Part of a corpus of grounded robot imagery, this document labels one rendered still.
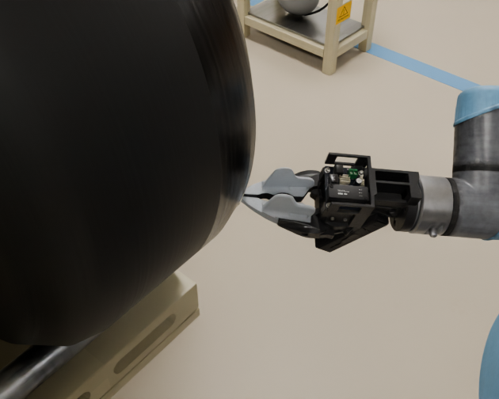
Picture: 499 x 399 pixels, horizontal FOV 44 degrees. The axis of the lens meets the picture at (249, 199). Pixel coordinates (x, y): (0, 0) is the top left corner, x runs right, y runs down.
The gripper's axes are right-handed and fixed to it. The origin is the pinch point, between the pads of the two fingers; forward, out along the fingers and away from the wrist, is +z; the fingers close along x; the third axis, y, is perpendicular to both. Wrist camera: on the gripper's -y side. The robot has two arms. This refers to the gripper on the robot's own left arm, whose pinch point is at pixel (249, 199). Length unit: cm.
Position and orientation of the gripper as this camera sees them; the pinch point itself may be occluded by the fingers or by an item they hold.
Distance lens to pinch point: 78.6
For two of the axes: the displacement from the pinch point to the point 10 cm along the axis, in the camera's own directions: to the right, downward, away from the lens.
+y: 1.3, -4.5, -8.8
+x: -0.2, 8.9, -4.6
